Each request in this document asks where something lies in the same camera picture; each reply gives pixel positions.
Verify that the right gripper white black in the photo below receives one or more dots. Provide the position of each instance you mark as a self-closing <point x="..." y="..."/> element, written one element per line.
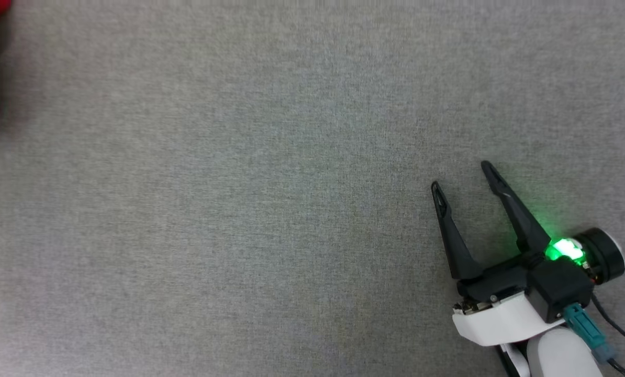
<point x="495" y="319"/>

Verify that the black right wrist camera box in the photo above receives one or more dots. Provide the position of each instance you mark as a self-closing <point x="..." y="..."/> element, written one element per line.
<point x="558" y="288"/>

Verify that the teal right camera plug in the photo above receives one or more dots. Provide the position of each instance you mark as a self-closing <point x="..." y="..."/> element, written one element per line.
<point x="584" y="327"/>

